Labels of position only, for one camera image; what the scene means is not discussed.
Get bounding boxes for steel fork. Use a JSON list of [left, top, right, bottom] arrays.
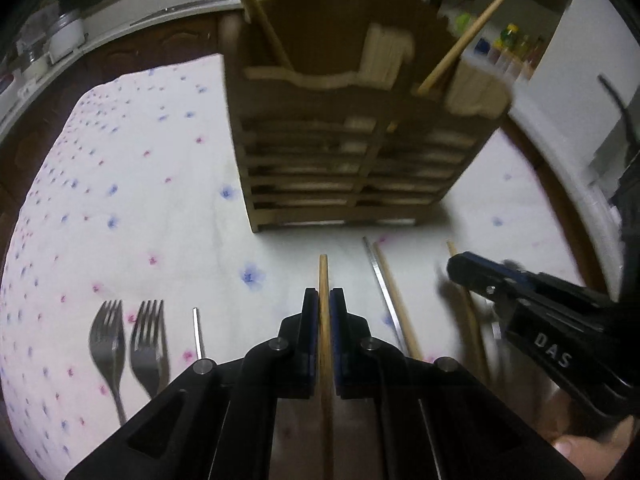
[[88, 300, 127, 426], [129, 300, 170, 399]]

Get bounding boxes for steel chopstick far left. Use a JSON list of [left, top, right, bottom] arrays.
[[192, 307, 205, 360]]

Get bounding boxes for steel chopstick right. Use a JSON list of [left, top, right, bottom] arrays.
[[362, 237, 409, 354]]

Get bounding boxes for person's right hand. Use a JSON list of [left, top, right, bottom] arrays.
[[552, 416, 634, 479]]

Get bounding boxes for steel kitchen sink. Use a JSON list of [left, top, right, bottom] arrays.
[[130, 0, 242, 26]]

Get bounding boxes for steel fork right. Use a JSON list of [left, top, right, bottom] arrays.
[[129, 300, 170, 399]]

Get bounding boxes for wooden chopstick beside steel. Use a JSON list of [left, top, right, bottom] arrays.
[[373, 243, 423, 361]]

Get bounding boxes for wooden utensil holder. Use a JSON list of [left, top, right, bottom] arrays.
[[219, 0, 512, 232]]

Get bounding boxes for steel fork left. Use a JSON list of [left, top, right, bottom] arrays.
[[88, 300, 127, 426]]

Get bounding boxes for wooden chopstick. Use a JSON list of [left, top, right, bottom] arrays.
[[373, 243, 423, 361], [445, 272, 491, 386], [416, 0, 506, 96], [241, 0, 293, 70], [318, 255, 334, 479]]

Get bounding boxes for yellow green plant pot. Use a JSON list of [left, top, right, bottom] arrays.
[[500, 23, 520, 53]]

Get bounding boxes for floral white tablecloth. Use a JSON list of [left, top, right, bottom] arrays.
[[1, 55, 580, 479]]

